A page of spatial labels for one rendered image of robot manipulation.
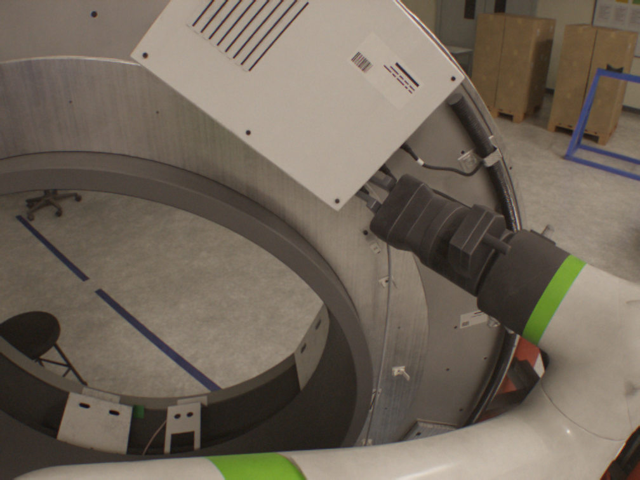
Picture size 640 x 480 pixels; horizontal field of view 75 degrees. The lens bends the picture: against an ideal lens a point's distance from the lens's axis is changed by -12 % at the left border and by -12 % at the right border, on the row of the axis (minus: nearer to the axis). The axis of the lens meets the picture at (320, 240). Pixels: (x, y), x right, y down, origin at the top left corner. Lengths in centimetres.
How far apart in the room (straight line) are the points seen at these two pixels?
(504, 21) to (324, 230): 632
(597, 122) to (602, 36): 107
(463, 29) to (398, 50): 941
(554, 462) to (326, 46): 40
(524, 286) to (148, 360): 230
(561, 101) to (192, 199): 634
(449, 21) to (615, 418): 966
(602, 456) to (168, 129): 55
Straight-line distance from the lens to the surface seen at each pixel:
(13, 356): 143
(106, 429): 129
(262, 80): 41
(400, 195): 51
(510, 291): 44
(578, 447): 46
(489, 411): 147
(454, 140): 62
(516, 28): 678
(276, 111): 42
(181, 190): 52
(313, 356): 110
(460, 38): 987
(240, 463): 27
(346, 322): 65
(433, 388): 89
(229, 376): 241
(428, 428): 97
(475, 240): 40
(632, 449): 127
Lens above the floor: 173
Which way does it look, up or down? 31 degrees down
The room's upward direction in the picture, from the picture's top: straight up
